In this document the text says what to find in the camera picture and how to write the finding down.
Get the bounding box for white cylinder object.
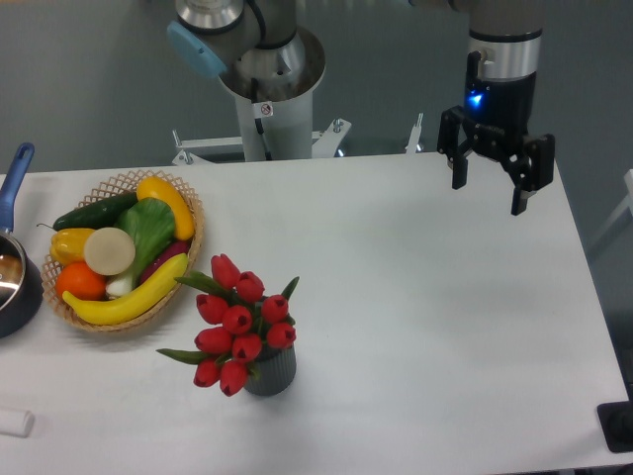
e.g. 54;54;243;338
0;407;35;438

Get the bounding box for grey ribbed vase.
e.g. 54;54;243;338
244;345;297;397

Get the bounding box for woven wicker basket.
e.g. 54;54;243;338
41;169;205;333

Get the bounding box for red tulip bouquet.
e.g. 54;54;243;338
158;254;300;397

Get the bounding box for yellow bell pepper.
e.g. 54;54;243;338
49;228;95;266

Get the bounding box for green cucumber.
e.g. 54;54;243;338
38;192;137;232

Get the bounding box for purple eggplant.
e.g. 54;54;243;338
138;240;190;284

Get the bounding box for white furniture at right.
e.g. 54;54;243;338
587;169;632;261

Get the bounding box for black device at edge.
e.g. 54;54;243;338
596;401;632;453

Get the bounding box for yellow banana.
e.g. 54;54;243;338
62;253;189;326

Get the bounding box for yellow squash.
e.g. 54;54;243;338
136;176;195;240

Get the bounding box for blue handled saucepan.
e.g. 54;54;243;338
1;142;43;338

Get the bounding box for beige round disc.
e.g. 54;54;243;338
83;227;136;276

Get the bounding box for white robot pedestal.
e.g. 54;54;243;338
166;0;327;162

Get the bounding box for green bok choy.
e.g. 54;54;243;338
106;198;175;299

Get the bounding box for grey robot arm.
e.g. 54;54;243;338
433;1;555;216

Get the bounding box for white metal base frame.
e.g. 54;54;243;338
171;112;425;166

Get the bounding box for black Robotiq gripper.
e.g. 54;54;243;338
437;50;555;216

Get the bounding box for orange fruit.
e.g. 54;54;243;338
55;262;106;301

